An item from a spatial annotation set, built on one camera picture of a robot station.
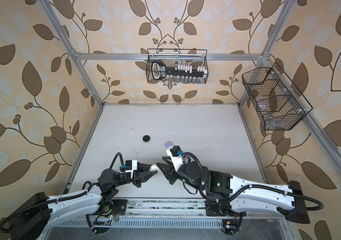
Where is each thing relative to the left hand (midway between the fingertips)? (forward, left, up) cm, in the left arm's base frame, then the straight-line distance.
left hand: (155, 169), depth 64 cm
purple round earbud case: (+26, -3, -23) cm, 34 cm away
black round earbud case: (+29, +12, -21) cm, 38 cm away
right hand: (+1, -2, +4) cm, 5 cm away
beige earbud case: (0, 0, +2) cm, 2 cm away
